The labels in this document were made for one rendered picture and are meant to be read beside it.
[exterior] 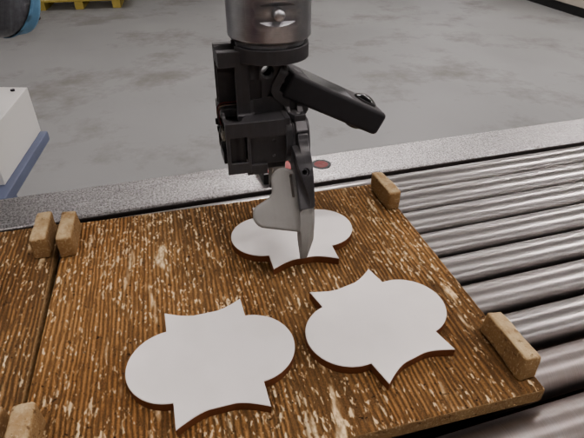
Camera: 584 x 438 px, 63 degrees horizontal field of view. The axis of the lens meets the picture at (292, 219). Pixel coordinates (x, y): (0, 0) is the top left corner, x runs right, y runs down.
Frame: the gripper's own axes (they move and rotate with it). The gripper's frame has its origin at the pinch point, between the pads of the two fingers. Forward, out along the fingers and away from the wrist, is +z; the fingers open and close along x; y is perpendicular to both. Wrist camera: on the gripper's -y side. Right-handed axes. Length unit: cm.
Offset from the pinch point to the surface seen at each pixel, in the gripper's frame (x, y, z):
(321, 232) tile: 1.3, -3.3, 1.6
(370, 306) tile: 14.0, -4.1, 1.5
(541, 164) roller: -12.3, -44.7, 5.2
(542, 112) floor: -222, -240, 98
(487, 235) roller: 3.2, -24.7, 4.7
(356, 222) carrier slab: -0.8, -8.4, 2.6
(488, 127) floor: -209, -188, 98
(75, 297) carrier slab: 4.5, 23.6, 2.5
